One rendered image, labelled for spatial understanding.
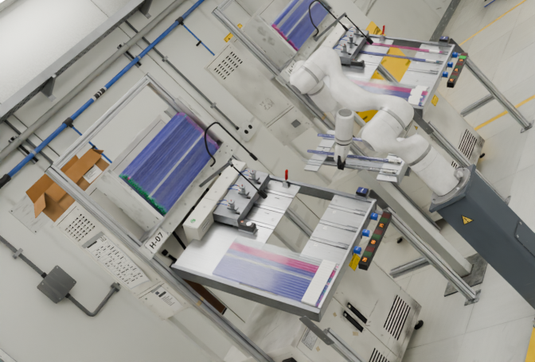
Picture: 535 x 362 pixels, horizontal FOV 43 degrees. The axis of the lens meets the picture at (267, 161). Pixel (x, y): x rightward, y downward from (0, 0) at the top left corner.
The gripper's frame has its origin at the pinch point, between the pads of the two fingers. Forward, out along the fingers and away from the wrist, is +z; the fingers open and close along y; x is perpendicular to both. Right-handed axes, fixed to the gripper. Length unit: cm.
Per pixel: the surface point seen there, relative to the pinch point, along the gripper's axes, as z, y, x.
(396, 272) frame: 51, 11, 36
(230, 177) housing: 4, 25, -48
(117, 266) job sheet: 28, 80, -82
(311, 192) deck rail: 10.6, 13.4, -10.2
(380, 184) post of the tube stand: 13.6, -8.0, 18.2
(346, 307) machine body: 47, 45, 21
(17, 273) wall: 96, 65, -178
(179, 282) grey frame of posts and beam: 19, 83, -45
